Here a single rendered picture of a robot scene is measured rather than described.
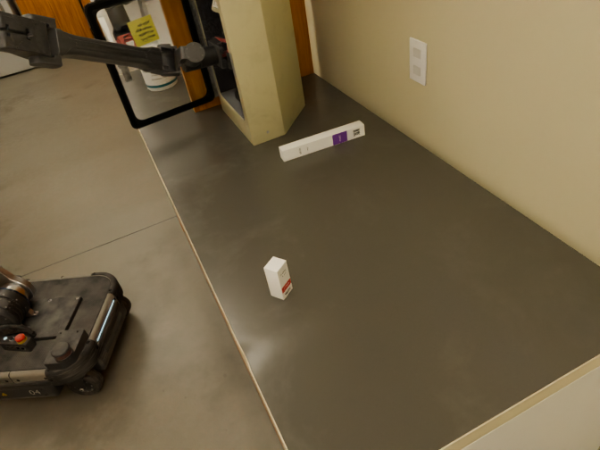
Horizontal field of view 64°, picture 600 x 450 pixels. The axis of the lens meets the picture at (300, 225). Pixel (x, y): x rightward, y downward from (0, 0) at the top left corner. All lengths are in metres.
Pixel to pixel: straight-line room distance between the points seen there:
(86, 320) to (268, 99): 1.25
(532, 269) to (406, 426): 0.43
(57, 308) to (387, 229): 1.60
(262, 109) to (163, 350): 1.24
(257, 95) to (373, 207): 0.51
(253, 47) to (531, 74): 0.73
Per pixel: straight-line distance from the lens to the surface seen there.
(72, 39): 1.36
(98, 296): 2.31
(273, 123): 1.53
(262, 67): 1.46
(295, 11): 1.88
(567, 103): 1.07
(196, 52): 1.48
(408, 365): 0.90
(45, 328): 2.29
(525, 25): 1.10
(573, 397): 1.05
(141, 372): 2.26
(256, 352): 0.95
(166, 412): 2.11
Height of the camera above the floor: 1.69
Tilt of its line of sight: 40 degrees down
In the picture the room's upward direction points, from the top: 11 degrees counter-clockwise
